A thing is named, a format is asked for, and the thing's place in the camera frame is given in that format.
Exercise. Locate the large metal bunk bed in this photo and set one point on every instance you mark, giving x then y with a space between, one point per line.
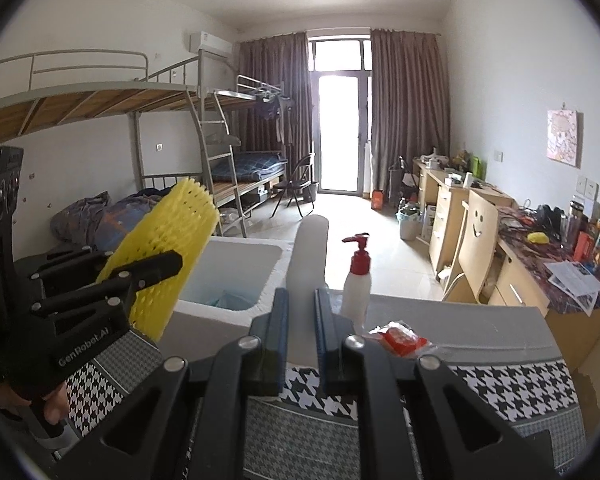
80 105

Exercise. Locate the dark bag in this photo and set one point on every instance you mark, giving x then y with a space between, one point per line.
402 177

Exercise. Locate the white foam strip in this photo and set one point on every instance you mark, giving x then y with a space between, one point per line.
307 260

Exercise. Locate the white pump bottle red nozzle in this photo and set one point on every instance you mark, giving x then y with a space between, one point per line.
355 295

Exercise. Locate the red snack packet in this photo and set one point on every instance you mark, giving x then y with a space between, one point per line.
400 339

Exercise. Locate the row of toiletry bottles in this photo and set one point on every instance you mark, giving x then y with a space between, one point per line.
595 245

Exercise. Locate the wooden chair with smiley face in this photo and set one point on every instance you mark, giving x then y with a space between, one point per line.
475 240

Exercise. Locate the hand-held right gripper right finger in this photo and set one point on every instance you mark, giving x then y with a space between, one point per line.
322 340

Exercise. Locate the white air conditioner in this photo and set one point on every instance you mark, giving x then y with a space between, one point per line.
210 44

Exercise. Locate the yellow foam net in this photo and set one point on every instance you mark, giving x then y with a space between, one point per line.
180 225

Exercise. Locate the white waste bin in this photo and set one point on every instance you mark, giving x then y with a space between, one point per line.
410 227

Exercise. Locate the glass balcony door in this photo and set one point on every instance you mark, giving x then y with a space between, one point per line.
340 125

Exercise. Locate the person's left hand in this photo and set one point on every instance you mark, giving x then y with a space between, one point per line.
55 405

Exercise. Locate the brown curtain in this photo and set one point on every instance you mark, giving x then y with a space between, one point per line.
275 70
410 110

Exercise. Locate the dark blue quilt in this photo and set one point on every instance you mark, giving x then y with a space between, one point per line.
110 215

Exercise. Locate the hanging clothes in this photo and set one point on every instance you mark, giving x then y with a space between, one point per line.
275 115

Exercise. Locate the orange bag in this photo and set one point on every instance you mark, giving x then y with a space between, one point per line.
377 200

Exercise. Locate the yellow object on desk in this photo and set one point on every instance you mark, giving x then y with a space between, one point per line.
538 237

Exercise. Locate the blue checked mattress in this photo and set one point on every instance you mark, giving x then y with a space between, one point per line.
257 165

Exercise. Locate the green bag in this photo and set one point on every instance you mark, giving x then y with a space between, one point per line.
477 166

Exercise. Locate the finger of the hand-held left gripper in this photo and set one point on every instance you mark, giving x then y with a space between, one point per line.
155 267
65 262

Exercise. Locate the black white houndstooth tablecloth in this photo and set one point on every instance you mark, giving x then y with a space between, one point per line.
505 385

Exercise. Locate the wall poster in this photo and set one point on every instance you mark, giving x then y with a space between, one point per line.
563 137

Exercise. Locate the wooden desk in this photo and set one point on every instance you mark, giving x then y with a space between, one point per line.
525 290

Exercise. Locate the white foam box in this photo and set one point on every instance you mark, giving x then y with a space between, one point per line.
240 265

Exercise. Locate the black round object on desk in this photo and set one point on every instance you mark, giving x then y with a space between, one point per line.
548 217

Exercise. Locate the black folding chair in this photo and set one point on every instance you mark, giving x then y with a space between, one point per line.
292 185

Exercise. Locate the small metal bunk bed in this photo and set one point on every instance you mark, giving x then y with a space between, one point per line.
240 100

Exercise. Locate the white wall socket panel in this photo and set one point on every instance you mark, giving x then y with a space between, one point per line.
588 188

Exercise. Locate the papers on desk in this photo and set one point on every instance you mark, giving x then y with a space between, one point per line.
575 282

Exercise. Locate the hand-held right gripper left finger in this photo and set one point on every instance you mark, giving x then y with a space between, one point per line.
281 340

